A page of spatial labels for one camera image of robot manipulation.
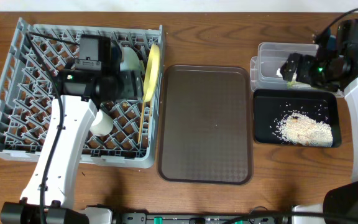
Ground light blue bowl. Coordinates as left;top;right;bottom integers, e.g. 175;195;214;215
120;47;141;74

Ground yellow round plate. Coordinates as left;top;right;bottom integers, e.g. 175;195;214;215
143;44;161;102

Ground white pink cup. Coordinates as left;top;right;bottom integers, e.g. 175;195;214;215
89;110;114;137

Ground white rice leftovers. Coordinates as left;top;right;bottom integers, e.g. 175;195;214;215
269;103;334;147

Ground white paper napkin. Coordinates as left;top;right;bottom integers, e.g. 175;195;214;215
276;69;282;78

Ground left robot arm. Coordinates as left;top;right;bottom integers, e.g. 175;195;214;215
0;34;144;223

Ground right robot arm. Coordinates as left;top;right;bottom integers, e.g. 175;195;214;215
280;19;358;223

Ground clear plastic waste bin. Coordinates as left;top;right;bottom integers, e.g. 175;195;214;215
249;42;346;98

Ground black waste tray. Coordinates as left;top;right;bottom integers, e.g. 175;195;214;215
254;89;341;147

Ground grey plastic dishwasher rack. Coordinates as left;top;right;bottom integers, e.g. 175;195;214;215
0;19;165;169

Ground green yellow wrapper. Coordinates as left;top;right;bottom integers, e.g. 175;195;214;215
287;82;296;88

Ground brown plastic serving tray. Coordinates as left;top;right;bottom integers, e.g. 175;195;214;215
158;65;253;185

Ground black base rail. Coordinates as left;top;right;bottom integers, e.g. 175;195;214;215
82;205;291;224

